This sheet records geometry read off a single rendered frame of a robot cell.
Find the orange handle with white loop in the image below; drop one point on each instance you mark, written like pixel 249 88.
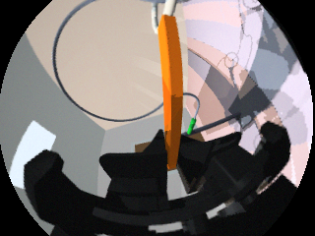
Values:
pixel 171 77

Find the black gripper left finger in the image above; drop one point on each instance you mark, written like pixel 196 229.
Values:
pixel 151 162

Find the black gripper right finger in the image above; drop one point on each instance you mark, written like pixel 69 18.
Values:
pixel 194 156

